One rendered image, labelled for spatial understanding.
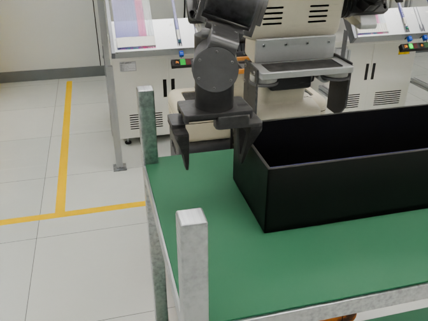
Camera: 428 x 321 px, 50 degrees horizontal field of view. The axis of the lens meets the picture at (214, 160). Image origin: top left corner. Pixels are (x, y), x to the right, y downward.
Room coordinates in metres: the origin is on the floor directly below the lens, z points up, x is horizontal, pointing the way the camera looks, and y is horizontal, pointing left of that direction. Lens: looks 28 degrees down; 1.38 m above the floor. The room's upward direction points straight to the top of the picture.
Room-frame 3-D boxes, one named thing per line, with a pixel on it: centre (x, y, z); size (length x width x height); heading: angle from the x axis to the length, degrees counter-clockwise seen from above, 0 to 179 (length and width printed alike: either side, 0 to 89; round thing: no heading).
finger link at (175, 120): (0.64, 0.03, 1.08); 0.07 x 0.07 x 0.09; 15
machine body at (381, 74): (3.54, -1.04, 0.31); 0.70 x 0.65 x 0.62; 104
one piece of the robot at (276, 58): (1.19, -0.22, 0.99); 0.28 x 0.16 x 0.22; 104
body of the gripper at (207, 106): (0.65, 0.00, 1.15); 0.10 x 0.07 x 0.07; 105
